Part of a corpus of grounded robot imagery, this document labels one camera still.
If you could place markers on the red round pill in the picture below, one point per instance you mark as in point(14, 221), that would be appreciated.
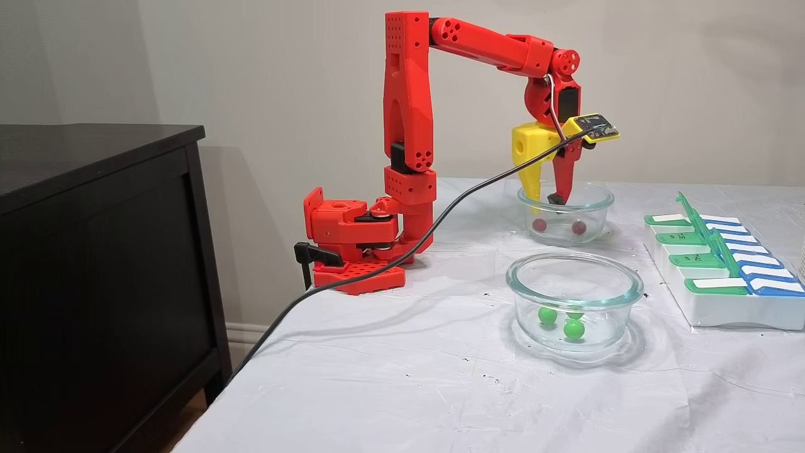
point(578, 227)
point(539, 224)

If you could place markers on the weekly pill organizer box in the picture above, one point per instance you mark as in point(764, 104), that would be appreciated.
point(710, 308)

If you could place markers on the glass bowl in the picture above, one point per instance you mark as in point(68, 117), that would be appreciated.
point(594, 211)
point(616, 314)

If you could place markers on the green round pill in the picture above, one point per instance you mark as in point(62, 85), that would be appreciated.
point(548, 315)
point(573, 329)
point(575, 313)

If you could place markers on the black table clamp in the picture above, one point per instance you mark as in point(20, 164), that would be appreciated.
point(314, 253)

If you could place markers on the white table cloth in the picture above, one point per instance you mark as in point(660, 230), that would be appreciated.
point(409, 377)

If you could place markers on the white baseboard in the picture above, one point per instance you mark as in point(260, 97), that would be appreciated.
point(242, 333)

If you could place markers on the black cabinet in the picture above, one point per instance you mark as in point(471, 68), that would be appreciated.
point(94, 283)

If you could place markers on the camera board on yellow mount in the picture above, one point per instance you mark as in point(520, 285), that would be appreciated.
point(594, 128)

